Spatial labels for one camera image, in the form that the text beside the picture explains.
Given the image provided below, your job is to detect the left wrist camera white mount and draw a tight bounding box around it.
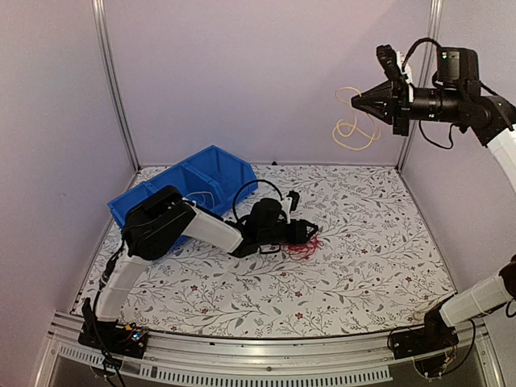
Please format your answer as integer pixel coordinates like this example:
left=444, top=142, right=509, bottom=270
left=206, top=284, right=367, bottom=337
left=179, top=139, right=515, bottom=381
left=281, top=190, right=300, bottom=223

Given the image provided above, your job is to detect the red cable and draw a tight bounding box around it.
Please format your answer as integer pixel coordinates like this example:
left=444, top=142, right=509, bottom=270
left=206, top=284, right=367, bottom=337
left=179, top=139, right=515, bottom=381
left=281, top=233, right=323, bottom=261

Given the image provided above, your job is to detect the yellow cable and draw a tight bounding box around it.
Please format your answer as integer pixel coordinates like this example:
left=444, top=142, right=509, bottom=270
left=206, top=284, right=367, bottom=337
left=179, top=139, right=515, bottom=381
left=187, top=191, right=214, bottom=209
left=331, top=85, right=381, bottom=152

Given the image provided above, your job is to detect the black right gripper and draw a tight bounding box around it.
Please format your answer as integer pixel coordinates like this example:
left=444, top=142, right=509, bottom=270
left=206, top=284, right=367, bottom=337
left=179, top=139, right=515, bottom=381
left=354, top=78, right=466, bottom=135

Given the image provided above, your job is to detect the right aluminium frame post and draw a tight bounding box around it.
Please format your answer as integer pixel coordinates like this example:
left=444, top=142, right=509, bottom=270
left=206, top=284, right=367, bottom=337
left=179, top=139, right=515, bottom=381
left=396, top=0, right=443, bottom=170

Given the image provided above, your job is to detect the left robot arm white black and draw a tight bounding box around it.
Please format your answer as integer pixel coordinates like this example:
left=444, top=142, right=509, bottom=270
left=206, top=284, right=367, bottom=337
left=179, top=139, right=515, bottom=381
left=87, top=185, right=318, bottom=350

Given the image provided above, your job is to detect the aluminium frame post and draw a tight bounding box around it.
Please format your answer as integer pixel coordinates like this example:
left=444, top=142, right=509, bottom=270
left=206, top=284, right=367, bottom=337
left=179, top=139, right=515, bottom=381
left=91, top=0, right=141, bottom=173
left=396, top=0, right=443, bottom=170

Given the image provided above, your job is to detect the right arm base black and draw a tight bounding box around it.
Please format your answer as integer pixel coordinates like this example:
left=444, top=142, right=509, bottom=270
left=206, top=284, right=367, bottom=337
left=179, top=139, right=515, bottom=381
left=387, top=309, right=459, bottom=379

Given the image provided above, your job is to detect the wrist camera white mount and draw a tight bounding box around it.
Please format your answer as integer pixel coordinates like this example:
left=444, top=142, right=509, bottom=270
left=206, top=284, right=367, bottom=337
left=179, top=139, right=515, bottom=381
left=376, top=44, right=414, bottom=103
left=281, top=190, right=300, bottom=223

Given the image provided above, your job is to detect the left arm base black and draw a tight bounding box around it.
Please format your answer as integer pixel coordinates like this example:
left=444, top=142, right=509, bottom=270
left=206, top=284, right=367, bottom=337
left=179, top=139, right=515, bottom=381
left=77, top=298, right=148, bottom=359

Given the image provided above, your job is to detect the blue three-compartment plastic bin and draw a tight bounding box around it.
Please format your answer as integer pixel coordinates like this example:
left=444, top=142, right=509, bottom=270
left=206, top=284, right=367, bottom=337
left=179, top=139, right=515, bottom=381
left=108, top=145, right=257, bottom=227

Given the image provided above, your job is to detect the left aluminium frame post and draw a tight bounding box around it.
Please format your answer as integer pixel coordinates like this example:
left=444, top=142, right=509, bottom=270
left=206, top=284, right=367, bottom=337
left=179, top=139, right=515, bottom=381
left=91, top=0, right=141, bottom=173

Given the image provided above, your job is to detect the floral patterned table mat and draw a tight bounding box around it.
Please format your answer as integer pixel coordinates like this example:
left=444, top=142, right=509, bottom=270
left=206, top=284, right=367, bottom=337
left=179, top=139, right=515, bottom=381
left=79, top=163, right=459, bottom=339

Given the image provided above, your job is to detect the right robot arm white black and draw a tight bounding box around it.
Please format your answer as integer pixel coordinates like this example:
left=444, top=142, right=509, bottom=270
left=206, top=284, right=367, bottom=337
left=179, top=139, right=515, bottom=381
left=351, top=37, right=515, bottom=352

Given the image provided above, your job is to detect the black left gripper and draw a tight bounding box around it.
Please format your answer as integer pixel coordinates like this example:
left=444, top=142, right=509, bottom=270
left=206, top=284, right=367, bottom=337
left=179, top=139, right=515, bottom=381
left=259, top=218, right=318, bottom=246

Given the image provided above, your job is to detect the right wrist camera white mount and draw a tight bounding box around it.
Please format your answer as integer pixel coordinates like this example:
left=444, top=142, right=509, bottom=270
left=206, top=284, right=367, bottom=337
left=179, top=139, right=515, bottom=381
left=376, top=44, right=414, bottom=103

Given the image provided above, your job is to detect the aluminium front rail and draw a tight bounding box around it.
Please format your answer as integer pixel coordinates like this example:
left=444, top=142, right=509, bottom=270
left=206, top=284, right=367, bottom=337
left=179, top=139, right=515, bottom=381
left=35, top=312, right=506, bottom=386

